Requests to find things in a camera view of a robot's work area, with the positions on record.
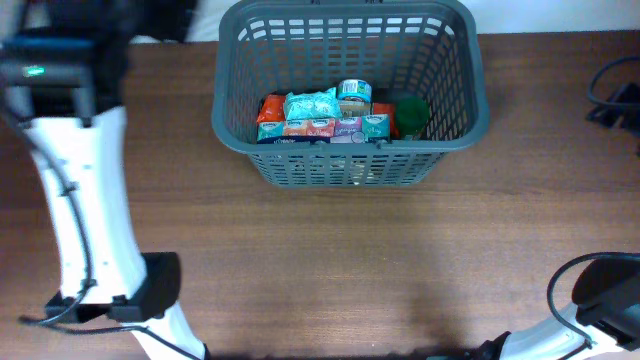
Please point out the grey plastic basket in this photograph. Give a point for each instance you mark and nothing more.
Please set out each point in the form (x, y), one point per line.
(425, 49)

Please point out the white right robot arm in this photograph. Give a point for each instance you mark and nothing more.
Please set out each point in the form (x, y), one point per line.
(602, 317)

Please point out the orange biscuit packet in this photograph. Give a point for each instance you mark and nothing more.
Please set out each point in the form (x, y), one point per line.
(272, 110)

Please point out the blue round tin can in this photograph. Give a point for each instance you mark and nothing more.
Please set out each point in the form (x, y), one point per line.
(354, 90)

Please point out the beige brown snack bag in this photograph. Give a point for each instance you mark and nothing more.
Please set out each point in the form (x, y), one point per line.
(358, 170)

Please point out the blue biscuit box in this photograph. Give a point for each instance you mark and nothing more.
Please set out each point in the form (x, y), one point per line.
(348, 130)

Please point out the green lid jar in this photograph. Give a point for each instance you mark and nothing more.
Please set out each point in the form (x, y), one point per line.
(411, 117)

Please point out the mint green snack pouch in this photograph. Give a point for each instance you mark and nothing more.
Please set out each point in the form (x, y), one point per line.
(318, 105)

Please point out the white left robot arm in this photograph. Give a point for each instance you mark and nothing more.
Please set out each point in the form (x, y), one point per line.
(61, 74)

